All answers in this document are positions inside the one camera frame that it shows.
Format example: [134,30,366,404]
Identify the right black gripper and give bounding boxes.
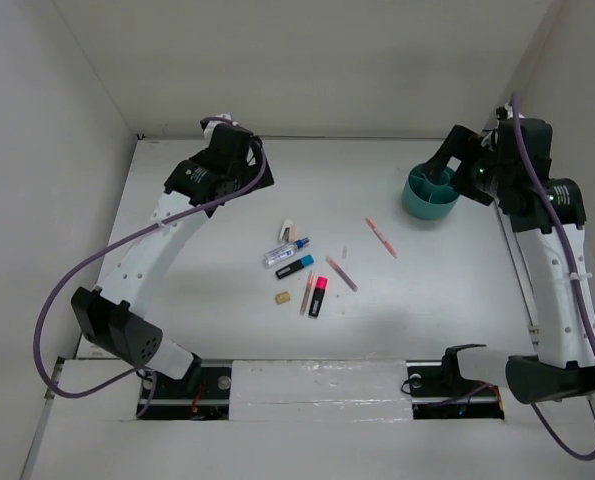
[420,124,514,206]

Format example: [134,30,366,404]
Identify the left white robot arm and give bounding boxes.
[71,114,274,397]

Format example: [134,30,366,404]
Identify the blue black highlighter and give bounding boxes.
[275,255,314,280]

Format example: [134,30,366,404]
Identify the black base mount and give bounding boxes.
[136,362,232,421]
[400,361,505,420]

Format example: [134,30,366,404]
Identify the orange thin pencil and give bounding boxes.
[300,271,315,316]

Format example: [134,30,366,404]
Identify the teal round divided organizer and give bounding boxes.
[401,164,459,220]

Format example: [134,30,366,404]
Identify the clear blue-capped glue bottle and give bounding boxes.
[263,237,310,268]

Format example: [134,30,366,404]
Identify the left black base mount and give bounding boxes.
[136,362,232,421]

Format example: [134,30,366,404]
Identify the orange pen with white grip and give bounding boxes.
[365,217,397,259]

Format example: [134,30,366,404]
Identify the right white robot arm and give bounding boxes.
[421,118,595,404]

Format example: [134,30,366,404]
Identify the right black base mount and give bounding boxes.
[400,361,505,420]

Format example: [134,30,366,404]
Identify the small tan eraser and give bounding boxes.
[275,292,290,304]

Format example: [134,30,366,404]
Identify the pink translucent pen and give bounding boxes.
[325,255,358,292]

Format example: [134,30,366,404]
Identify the pink black highlighter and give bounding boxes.
[308,276,328,318]

